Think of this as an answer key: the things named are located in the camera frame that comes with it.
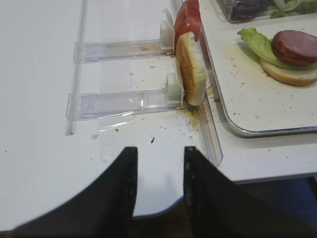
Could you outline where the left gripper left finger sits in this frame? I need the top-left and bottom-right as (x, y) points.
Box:
(11, 147), (138, 238)

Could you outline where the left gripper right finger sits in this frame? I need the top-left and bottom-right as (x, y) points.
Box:
(183, 146), (317, 238)

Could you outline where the meat patty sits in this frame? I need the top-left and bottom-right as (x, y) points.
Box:
(271, 30), (317, 65)

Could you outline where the standing bread slice left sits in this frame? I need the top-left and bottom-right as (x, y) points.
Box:
(176, 32), (208, 106)

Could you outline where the bottom bread slice on tray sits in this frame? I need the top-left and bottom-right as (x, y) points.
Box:
(260, 59), (317, 86)

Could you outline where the lettuce leaf on bread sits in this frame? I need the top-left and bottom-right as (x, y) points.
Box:
(237, 27), (317, 70)

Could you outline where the standing tomato slices left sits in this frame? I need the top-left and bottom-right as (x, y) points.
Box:
(174, 0), (202, 48)

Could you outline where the green lettuce in box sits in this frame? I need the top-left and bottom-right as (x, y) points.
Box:
(270, 0), (317, 18)

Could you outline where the clear track lower left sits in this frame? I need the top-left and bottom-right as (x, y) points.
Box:
(66, 89), (193, 121)

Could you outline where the clear track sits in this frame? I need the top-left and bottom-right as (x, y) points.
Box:
(73, 40), (175, 63)
(66, 89), (193, 121)

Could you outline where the metal baking tray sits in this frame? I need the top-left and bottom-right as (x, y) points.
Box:
(200, 0), (317, 137)

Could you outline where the white pusher block lower left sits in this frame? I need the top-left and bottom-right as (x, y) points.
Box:
(165, 60), (185, 106)

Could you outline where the clear track upper left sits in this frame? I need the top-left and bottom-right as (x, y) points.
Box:
(73, 40), (175, 63)

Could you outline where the clear plastic vegetable box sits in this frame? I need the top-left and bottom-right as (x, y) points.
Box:
(215, 0), (317, 24)

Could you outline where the purple cabbage leaf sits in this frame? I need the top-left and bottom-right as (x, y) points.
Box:
(230, 0), (271, 21)

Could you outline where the clear rail left of tray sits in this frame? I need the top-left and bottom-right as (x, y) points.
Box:
(170, 0), (223, 167)

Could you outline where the clear far left rail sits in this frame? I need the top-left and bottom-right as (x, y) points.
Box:
(65, 0), (88, 135)

